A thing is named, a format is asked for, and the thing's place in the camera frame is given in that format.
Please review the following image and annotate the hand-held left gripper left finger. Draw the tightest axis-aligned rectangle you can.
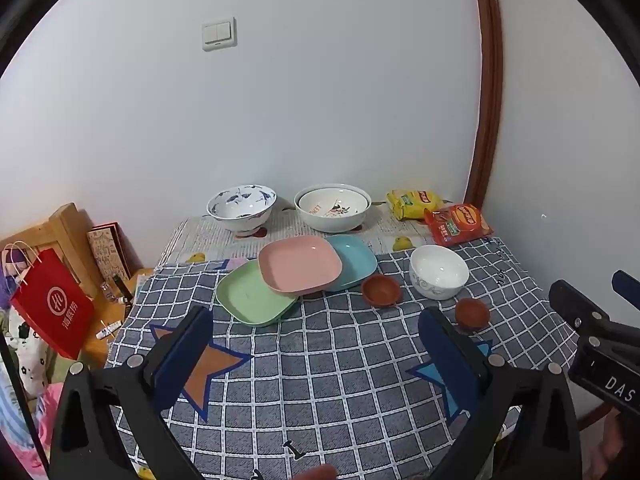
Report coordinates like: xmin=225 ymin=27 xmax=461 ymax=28
xmin=49 ymin=305 xmax=216 ymax=480

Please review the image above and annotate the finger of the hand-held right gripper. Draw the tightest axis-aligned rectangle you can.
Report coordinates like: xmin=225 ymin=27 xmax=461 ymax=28
xmin=548 ymin=279 xmax=611 ymax=333
xmin=612 ymin=269 xmax=640 ymax=312

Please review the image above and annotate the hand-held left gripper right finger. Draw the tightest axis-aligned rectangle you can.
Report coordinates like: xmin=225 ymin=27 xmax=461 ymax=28
xmin=417 ymin=306 xmax=584 ymax=480

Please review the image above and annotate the small brown bowl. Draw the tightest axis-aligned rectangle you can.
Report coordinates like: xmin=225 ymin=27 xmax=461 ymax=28
xmin=361 ymin=274 xmax=403 ymax=307
xmin=454 ymin=298 xmax=492 ymax=332

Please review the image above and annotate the green plate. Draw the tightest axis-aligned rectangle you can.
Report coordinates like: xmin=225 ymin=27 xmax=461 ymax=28
xmin=215 ymin=258 xmax=300 ymax=329

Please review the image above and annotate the blue plate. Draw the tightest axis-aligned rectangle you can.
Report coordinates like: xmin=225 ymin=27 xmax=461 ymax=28
xmin=320 ymin=234 xmax=379 ymax=293

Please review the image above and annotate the pink plate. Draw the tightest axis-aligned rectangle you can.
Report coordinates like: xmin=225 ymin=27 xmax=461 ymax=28
xmin=258 ymin=235 xmax=344 ymax=296

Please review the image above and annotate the small dark bottle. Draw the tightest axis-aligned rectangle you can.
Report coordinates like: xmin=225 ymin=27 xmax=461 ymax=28
xmin=112 ymin=273 xmax=133 ymax=306

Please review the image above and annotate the plain white bowl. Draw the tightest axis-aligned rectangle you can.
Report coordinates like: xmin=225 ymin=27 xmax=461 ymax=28
xmin=409 ymin=245 xmax=470 ymax=301

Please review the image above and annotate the newspaper sheet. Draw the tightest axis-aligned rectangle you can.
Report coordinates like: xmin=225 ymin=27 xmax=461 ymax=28
xmin=157 ymin=202 xmax=469 ymax=267

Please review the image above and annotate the grey checkered tablecloth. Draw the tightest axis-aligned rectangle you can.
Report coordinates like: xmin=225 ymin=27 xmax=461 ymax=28
xmin=102 ymin=239 xmax=582 ymax=480

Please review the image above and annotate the patterned brown box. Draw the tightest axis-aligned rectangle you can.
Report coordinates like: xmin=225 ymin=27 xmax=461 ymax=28
xmin=86 ymin=221 xmax=132 ymax=284

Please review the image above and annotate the red paper bag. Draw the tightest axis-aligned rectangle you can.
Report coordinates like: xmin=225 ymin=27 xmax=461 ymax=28
xmin=9 ymin=241 xmax=96 ymax=361

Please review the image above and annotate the red chip bag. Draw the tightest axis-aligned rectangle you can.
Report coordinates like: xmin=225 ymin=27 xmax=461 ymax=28
xmin=423 ymin=203 xmax=495 ymax=247

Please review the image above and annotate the white spotted plush toy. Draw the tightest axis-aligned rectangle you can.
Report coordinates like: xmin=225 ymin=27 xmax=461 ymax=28
xmin=6 ymin=309 xmax=52 ymax=402

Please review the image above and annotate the yellow chip bag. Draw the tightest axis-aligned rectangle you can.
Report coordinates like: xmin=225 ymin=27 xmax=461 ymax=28
xmin=385 ymin=189 xmax=444 ymax=221

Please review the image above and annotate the blue patterned white bowl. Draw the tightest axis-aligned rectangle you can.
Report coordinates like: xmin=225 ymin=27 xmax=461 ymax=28
xmin=207 ymin=184 xmax=277 ymax=237

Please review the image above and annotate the wooden furniture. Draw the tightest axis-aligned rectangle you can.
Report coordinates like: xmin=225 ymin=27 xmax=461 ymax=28
xmin=0 ymin=202 xmax=142 ymax=367

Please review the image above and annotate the pink cloth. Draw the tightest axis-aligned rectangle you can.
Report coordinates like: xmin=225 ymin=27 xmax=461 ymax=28
xmin=0 ymin=385 xmax=64 ymax=477

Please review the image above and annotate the white bowl with grey swirls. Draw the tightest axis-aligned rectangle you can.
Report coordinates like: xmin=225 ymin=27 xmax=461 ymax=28
xmin=293 ymin=184 xmax=372 ymax=234

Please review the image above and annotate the white bowl with bird print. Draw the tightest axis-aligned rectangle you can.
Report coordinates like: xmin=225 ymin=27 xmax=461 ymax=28
xmin=298 ymin=187 xmax=369 ymax=217

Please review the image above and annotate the brown wooden door frame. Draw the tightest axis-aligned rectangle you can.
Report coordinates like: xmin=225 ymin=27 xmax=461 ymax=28
xmin=464 ymin=0 xmax=504 ymax=207

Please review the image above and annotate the white wall light switch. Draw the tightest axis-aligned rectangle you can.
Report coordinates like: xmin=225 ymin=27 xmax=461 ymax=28
xmin=202 ymin=17 xmax=238 ymax=52

